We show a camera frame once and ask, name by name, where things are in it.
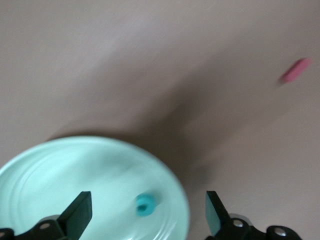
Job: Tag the brown table cover sheet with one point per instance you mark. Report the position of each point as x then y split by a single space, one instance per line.
100 75

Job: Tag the teal foam letter c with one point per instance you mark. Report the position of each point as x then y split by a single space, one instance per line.
150 202

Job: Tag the light green plate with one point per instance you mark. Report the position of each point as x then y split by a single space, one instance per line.
75 175

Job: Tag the dark red foam letter l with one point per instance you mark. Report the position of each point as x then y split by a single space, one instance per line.
295 71

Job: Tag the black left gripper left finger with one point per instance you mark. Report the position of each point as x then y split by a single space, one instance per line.
77 215

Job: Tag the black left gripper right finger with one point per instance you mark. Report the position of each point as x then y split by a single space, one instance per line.
216 215

